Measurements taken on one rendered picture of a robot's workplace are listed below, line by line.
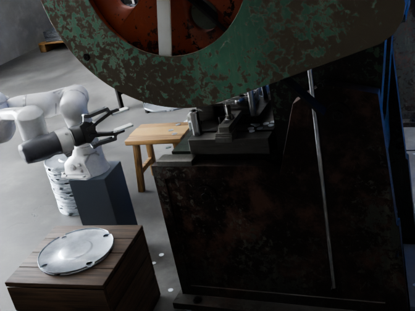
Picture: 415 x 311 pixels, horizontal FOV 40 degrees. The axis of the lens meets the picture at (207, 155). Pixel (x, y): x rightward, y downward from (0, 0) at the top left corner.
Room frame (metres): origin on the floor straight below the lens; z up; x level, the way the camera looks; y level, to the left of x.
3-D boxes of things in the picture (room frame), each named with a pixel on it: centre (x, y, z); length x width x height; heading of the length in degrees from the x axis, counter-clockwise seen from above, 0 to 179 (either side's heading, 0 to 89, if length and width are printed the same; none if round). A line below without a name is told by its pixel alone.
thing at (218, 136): (1.88, -0.10, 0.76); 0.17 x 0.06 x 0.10; 155
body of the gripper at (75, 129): (1.97, 0.43, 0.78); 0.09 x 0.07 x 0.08; 116
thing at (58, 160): (2.99, 0.76, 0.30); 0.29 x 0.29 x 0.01
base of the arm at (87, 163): (2.39, 0.55, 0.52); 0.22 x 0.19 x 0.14; 70
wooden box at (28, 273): (1.87, 0.56, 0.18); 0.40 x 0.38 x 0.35; 70
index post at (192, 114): (1.93, 0.02, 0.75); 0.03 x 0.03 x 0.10; 65
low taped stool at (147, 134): (3.03, 0.24, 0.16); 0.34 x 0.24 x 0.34; 68
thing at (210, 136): (2.03, -0.17, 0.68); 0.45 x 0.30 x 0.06; 155
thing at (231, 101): (2.04, -0.17, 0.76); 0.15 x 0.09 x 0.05; 155
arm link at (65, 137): (1.95, 0.50, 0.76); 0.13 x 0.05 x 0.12; 26
